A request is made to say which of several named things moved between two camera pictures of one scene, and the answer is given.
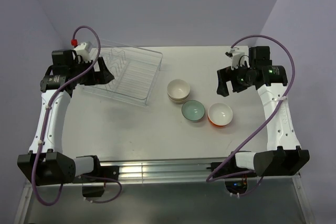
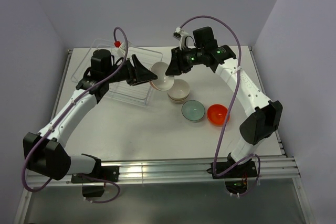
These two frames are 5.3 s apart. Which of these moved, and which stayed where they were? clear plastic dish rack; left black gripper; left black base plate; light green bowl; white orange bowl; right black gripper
Moved: right black gripper; left black gripper; white orange bowl
Stayed: clear plastic dish rack; left black base plate; light green bowl
